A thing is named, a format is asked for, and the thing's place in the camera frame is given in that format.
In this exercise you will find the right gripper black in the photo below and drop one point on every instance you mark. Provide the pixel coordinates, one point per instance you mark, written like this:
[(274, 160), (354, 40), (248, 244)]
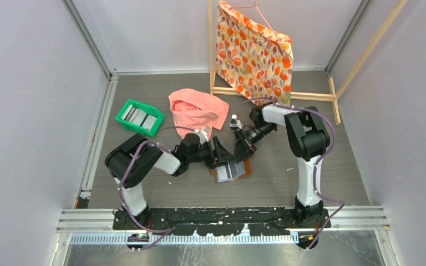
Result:
[(244, 147)]

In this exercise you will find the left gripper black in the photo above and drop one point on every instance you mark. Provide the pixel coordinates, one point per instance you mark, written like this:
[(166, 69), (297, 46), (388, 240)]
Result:
[(222, 154)]

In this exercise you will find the grey credit card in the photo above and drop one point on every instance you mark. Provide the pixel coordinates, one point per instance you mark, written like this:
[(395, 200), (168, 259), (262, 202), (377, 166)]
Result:
[(235, 170)]

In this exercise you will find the brown leather card holder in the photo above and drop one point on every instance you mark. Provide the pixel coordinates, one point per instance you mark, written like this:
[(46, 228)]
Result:
[(219, 173)]

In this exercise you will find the green card tray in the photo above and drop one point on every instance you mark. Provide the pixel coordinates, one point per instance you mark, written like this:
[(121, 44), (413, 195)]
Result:
[(151, 110)]

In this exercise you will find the stack of cards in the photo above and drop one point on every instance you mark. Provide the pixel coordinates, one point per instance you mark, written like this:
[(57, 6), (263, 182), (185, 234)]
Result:
[(138, 117)]

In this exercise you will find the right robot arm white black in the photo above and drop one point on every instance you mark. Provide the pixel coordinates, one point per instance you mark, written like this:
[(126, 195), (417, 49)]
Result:
[(308, 140)]

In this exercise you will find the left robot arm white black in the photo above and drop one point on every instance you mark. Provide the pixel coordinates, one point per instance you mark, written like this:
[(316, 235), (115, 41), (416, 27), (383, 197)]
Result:
[(131, 161)]

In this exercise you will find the pink cloth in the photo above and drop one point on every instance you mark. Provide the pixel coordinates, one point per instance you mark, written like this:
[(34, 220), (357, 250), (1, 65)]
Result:
[(195, 109)]

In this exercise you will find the floral fabric bag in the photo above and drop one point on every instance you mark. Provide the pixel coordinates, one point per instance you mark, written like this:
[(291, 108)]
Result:
[(253, 59)]

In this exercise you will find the pink hanger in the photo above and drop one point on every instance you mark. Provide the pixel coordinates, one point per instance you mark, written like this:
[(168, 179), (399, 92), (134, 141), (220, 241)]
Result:
[(255, 6)]

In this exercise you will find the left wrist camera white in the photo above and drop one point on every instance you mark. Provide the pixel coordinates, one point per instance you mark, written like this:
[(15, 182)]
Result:
[(203, 134)]

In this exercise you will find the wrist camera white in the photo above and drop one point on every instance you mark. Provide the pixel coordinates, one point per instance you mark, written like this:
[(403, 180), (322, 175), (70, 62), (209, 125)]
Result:
[(235, 123), (203, 134)]

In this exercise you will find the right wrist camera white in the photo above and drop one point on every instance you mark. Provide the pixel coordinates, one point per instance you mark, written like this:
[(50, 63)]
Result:
[(235, 123)]

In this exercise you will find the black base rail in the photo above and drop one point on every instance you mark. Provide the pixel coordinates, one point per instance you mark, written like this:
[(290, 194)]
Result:
[(230, 221)]

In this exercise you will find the wooden rack frame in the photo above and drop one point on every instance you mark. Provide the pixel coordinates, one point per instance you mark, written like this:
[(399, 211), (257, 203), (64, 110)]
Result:
[(335, 94)]

